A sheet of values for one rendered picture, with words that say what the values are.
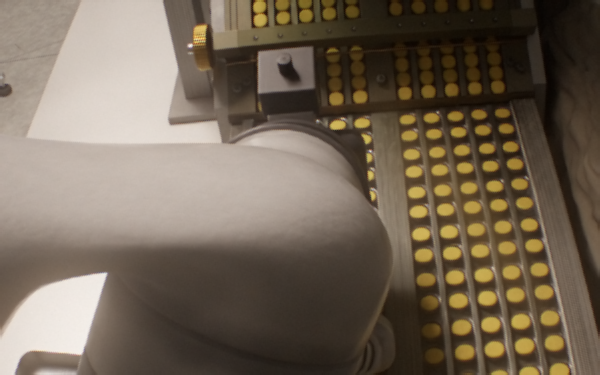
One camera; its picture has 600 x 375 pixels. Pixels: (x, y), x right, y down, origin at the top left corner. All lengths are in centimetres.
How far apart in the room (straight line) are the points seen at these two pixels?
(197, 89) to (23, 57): 188
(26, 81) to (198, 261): 248
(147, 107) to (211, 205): 77
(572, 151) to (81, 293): 42
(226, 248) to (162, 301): 2
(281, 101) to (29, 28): 249
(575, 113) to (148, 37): 59
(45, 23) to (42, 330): 222
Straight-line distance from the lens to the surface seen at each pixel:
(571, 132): 63
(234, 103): 66
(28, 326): 78
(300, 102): 48
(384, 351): 40
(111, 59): 107
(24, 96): 260
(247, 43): 64
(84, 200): 20
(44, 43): 282
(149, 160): 22
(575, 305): 52
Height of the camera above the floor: 135
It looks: 42 degrees down
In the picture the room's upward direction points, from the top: 10 degrees counter-clockwise
